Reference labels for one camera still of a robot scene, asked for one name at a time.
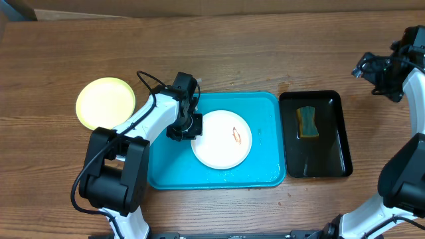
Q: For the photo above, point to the green yellow sponge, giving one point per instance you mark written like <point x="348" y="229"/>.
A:
<point x="306" y="122"/>

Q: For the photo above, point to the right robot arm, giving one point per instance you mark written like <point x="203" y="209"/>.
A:
<point x="400" y="194"/>

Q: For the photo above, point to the yellow plate with sauce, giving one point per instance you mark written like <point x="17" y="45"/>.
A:
<point x="105" y="102"/>

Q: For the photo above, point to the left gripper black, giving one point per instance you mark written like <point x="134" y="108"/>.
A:
<point x="198" y="131"/>

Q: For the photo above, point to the black plastic tray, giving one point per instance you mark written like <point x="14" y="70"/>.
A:
<point x="327" y="155"/>

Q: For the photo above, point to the white plate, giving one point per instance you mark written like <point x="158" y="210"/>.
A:
<point x="225" y="142"/>

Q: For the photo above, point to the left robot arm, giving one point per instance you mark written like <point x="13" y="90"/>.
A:
<point x="113" y="179"/>

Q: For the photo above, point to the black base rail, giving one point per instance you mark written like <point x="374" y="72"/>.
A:
<point x="294" y="234"/>

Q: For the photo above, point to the teal plastic tray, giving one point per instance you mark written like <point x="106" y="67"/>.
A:
<point x="173" y="165"/>

